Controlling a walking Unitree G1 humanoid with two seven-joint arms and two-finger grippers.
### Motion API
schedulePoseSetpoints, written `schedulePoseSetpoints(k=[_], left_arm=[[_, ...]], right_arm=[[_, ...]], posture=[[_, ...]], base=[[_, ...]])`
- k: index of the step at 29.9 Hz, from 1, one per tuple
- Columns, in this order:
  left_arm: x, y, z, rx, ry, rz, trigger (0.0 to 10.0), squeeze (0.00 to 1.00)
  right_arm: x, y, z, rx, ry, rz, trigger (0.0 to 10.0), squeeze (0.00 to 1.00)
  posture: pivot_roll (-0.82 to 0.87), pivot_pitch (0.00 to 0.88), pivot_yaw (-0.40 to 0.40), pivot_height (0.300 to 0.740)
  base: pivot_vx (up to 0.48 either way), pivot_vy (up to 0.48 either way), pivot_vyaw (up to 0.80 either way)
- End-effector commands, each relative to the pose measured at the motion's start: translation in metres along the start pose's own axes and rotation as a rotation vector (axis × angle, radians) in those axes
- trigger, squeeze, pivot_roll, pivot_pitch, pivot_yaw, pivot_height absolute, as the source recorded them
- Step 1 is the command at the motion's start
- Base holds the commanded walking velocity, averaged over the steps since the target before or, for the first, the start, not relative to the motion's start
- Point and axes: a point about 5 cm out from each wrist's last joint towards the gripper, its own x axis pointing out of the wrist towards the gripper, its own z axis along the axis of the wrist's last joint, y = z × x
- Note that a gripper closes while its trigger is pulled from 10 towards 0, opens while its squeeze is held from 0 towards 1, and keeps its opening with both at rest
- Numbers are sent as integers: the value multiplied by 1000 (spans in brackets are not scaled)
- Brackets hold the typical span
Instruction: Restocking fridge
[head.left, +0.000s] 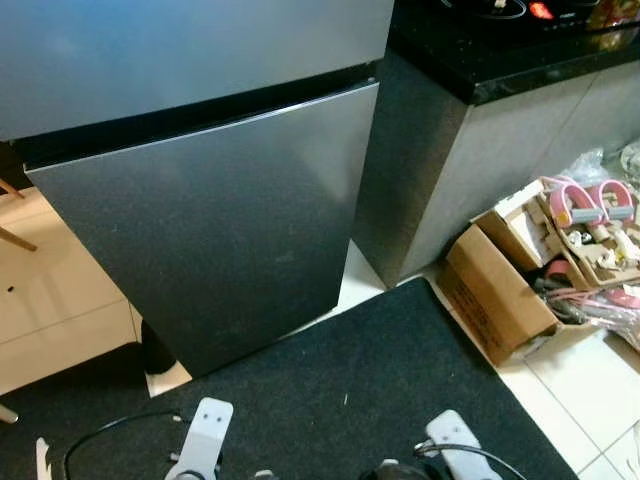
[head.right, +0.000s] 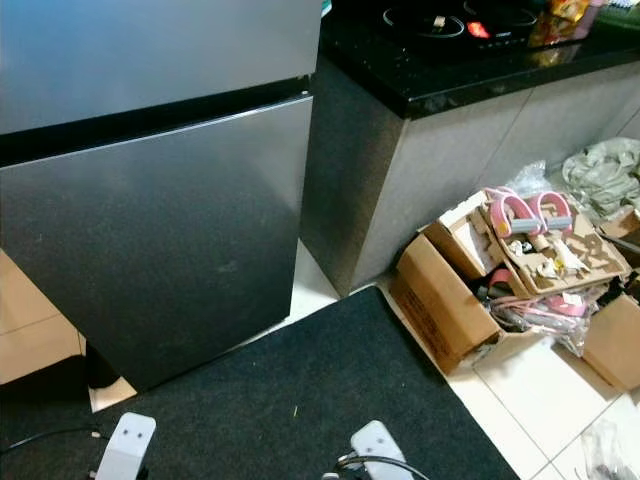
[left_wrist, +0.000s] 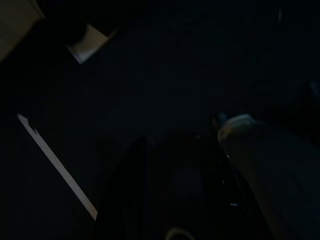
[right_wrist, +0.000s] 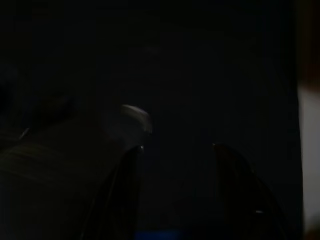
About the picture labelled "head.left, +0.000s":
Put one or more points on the grey kitchen cabinet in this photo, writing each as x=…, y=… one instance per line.
x=500, y=170

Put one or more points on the grey steel fridge lower door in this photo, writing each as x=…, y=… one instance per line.
x=210, y=230

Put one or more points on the grey crumpled cloth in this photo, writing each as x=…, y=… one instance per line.
x=632, y=160

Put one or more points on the wooden chair leg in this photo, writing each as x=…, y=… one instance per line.
x=18, y=240

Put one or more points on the clear bag with pink item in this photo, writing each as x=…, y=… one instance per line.
x=620, y=298

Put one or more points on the clear plastic bag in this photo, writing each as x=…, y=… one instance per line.
x=590, y=165

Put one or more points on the grey steel fridge upper door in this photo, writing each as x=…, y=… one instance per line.
x=180, y=50

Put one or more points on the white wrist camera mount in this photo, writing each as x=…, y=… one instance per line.
x=460, y=445
x=205, y=430

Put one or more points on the black fridge foot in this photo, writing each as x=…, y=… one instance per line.
x=157, y=352

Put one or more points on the grey steel fridge door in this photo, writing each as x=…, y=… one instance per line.
x=210, y=230
x=180, y=50

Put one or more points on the black floor mat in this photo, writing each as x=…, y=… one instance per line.
x=330, y=400

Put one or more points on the brown cardboard insert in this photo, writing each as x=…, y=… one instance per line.
x=600, y=262

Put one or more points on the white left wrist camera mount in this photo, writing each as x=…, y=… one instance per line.
x=205, y=430

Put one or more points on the large brown cardboard box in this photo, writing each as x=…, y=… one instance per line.
x=490, y=300

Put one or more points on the black stone counter top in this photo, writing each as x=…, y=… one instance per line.
x=500, y=70

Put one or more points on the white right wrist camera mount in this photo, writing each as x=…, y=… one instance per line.
x=460, y=445

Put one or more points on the black glass hob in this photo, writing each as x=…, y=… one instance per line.
x=560, y=12

